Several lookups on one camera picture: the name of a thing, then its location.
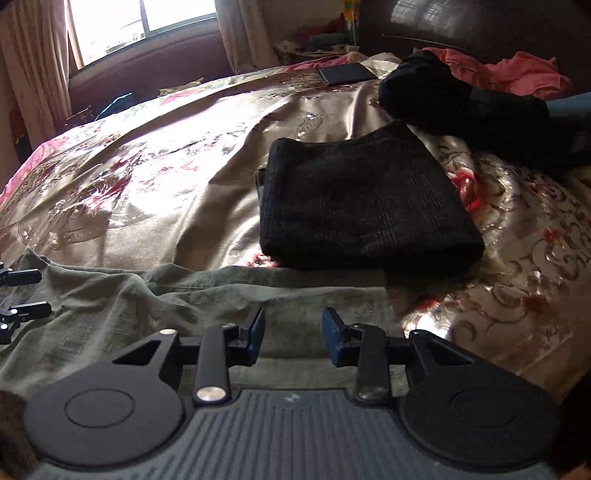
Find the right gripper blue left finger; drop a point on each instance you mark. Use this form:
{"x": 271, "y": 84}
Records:
{"x": 221, "y": 347}

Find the yellow flower package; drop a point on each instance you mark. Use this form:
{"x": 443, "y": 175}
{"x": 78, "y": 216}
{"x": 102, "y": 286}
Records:
{"x": 351, "y": 13}

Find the blue object behind bed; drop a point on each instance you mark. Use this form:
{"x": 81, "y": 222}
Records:
{"x": 117, "y": 105}

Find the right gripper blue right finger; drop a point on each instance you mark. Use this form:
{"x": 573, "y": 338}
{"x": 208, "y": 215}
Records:
{"x": 369, "y": 349}

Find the right beige curtain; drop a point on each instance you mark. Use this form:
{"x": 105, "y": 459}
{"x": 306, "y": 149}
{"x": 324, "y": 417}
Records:
{"x": 245, "y": 36}

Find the dark wooden headboard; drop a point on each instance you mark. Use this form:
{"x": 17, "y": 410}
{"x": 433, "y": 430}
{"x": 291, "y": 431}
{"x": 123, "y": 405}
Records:
{"x": 493, "y": 29}

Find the pink cloth near headboard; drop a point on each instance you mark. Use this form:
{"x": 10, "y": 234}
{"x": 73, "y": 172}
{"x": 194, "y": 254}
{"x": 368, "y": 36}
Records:
{"x": 523, "y": 74}

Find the black garment near headboard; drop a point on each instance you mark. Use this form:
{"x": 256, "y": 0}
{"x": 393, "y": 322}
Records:
{"x": 524, "y": 130}

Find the floral satin bedspread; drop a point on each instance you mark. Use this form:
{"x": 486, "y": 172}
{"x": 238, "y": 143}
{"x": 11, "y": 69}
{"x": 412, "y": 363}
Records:
{"x": 171, "y": 181}

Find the cluttered nightstand pile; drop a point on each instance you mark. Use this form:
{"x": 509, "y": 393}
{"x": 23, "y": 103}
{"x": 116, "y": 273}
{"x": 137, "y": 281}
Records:
{"x": 334, "y": 39}

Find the left beige curtain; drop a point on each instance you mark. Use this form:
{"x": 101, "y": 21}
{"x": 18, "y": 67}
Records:
{"x": 35, "y": 46}

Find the folded black knit garment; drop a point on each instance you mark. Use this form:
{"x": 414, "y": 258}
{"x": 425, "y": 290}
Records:
{"x": 377, "y": 202}

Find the olive green pants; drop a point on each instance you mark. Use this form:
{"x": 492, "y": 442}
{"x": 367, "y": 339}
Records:
{"x": 96, "y": 312}

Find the black smartphone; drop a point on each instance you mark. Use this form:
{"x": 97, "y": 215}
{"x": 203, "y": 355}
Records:
{"x": 346, "y": 74}

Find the beige curtain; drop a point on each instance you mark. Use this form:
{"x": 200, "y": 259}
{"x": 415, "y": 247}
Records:
{"x": 35, "y": 46}
{"x": 245, "y": 36}

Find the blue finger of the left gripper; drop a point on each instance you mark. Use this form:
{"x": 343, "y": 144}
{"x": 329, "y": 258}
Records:
{"x": 15, "y": 316}
{"x": 10, "y": 277}

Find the window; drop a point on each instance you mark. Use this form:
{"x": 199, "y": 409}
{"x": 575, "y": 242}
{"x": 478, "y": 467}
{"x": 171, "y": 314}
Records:
{"x": 100, "y": 28}

